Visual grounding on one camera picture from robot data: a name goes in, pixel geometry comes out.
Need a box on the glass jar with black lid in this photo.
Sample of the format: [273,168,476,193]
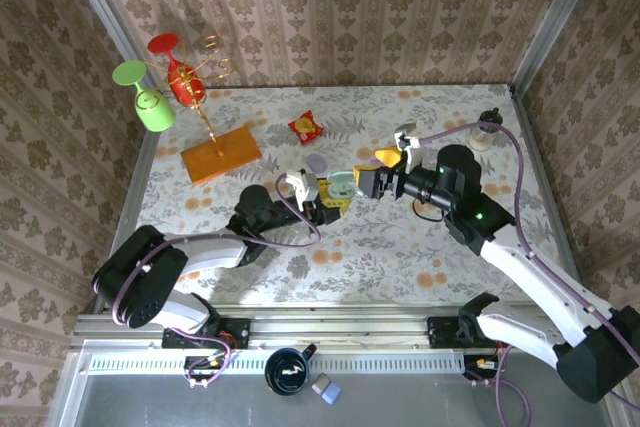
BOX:
[468,107,503,153]

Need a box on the red snack packet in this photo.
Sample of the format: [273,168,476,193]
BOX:
[287,110,325,147]

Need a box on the floral patterned tablecloth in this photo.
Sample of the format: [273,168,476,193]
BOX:
[115,84,576,307]

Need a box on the aluminium base crossbeam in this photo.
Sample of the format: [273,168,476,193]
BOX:
[69,304,619,351]

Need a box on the green wine glass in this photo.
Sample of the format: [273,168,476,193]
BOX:
[111,59,177,134]

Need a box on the red wine glass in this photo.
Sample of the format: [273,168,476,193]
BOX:
[147,32,207,108]

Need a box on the black mug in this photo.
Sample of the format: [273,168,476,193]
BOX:
[264,343,319,397]

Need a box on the small blue box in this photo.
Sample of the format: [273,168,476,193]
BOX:
[321,380,344,407]

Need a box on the grey metal shelf sheet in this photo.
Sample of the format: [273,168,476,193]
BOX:
[47,349,631,427]

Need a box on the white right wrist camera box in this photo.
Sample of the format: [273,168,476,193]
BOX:
[393,121,424,168]

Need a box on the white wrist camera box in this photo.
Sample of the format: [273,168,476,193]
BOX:
[393,121,424,168]
[285,169,321,211]

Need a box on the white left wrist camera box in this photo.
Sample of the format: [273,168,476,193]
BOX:
[285,169,321,211]

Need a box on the thin black cable loop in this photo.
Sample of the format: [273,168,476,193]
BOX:
[411,196,446,223]

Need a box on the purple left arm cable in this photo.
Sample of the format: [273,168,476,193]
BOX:
[112,172,324,388]

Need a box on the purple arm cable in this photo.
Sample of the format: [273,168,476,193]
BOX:
[417,119,640,427]
[112,172,324,388]

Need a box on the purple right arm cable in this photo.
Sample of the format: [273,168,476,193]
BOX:
[417,119,640,427]

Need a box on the aluminium table edge rail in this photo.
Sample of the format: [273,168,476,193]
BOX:
[93,129,162,316]
[507,84,591,311]

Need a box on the white slotted cable duct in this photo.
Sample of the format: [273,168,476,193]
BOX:
[88,352,464,374]

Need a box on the black connector board with wires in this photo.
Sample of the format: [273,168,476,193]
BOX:
[183,354,227,382]
[462,354,503,382]

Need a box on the aluminium frame post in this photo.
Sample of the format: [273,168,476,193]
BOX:
[509,0,609,93]
[56,0,151,83]

